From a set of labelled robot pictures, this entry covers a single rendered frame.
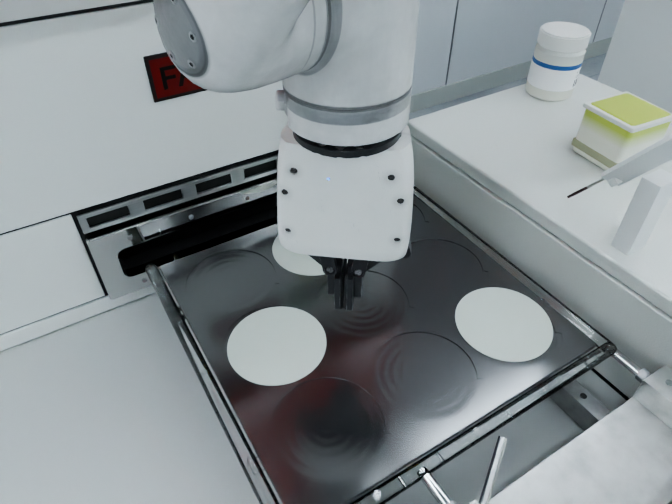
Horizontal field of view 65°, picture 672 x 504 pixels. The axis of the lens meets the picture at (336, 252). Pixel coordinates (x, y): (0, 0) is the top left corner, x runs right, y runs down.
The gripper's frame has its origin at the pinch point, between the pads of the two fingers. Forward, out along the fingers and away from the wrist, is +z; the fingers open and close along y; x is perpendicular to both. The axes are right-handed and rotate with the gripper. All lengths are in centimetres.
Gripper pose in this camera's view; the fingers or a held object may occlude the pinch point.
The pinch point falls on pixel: (345, 283)
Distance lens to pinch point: 46.5
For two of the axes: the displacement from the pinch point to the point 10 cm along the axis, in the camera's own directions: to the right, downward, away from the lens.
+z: 0.1, 7.5, 6.6
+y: 9.9, 0.9, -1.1
